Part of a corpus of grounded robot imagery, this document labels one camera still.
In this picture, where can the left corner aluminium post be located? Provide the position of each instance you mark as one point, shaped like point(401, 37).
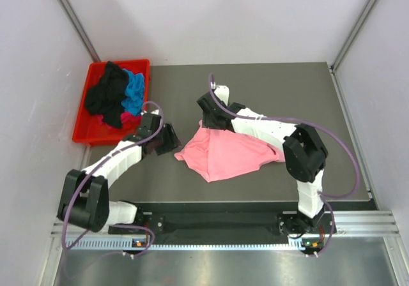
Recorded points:
point(79, 29)

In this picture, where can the magenta t shirt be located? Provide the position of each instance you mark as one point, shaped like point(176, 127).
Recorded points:
point(128, 118)

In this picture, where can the red plastic bin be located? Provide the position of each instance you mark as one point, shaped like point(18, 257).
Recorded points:
point(87, 130)

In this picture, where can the blue t shirt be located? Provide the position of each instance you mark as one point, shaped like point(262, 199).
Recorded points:
point(134, 93)

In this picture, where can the black t shirt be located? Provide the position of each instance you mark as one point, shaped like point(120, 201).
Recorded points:
point(105, 98)

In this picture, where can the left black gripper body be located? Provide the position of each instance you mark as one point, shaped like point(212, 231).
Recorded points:
point(154, 134)

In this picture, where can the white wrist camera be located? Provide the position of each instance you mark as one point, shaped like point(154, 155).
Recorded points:
point(222, 93)
point(151, 111)

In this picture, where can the aluminium frame rail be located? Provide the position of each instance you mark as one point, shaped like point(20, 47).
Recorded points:
point(339, 223)

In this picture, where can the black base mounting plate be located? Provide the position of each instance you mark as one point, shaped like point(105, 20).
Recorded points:
point(219, 222)

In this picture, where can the right corner aluminium post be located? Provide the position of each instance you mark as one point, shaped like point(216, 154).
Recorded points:
point(353, 34)

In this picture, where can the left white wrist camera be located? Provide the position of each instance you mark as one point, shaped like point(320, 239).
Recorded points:
point(151, 111)

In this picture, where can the corner aluminium post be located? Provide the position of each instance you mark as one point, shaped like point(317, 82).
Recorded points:
point(353, 34)
point(79, 29)

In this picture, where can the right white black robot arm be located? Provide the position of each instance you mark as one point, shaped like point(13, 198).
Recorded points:
point(304, 152)

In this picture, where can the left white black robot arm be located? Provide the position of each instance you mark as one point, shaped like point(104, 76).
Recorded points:
point(85, 200)

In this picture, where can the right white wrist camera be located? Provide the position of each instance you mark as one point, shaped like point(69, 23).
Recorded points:
point(222, 93)

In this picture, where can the slotted cable duct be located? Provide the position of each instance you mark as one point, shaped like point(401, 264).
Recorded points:
point(138, 244)

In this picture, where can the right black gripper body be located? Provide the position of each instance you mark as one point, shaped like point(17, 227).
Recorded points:
point(208, 122)

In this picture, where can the pink t shirt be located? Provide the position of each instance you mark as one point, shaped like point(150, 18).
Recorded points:
point(221, 154)

